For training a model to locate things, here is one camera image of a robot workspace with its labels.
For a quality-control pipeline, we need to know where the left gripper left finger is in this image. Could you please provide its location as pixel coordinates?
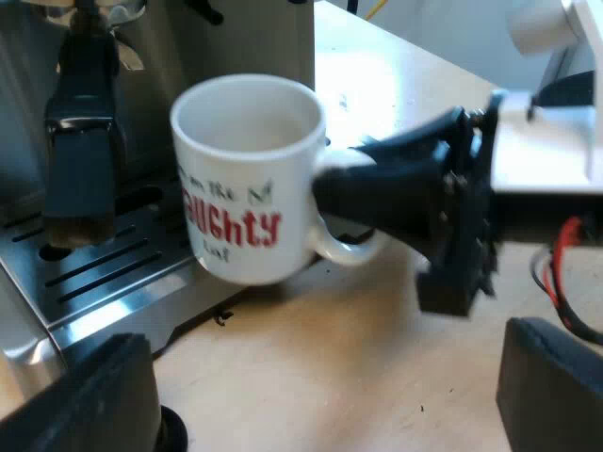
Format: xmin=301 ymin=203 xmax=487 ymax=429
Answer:
xmin=0 ymin=332 xmax=165 ymax=452

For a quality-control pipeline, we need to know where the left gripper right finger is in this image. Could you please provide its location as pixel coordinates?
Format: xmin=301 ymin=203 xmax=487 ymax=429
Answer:
xmin=496 ymin=316 xmax=603 ymax=452

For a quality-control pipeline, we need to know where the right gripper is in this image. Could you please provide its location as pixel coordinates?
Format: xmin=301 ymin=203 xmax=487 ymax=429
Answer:
xmin=311 ymin=89 xmax=502 ymax=317

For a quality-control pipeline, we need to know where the white mug red black print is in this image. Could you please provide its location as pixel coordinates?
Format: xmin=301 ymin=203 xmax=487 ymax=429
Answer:
xmin=169 ymin=73 xmax=393 ymax=286

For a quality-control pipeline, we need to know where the steel espresso machine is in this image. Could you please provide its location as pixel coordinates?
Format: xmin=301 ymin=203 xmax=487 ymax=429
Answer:
xmin=0 ymin=0 xmax=332 ymax=415

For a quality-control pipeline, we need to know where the black wire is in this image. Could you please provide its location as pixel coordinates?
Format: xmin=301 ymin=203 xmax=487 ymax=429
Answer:
xmin=530 ymin=245 xmax=603 ymax=348

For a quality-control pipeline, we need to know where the red wire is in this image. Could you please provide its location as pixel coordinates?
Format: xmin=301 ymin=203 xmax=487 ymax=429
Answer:
xmin=548 ymin=216 xmax=603 ymax=341

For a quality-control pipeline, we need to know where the yellow cable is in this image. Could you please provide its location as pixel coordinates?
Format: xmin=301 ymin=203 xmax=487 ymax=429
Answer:
xmin=365 ymin=0 xmax=390 ymax=22

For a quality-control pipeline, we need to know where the filter holder with red-ended handle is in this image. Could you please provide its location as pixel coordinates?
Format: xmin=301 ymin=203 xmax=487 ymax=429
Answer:
xmin=43 ymin=0 xmax=146 ymax=249

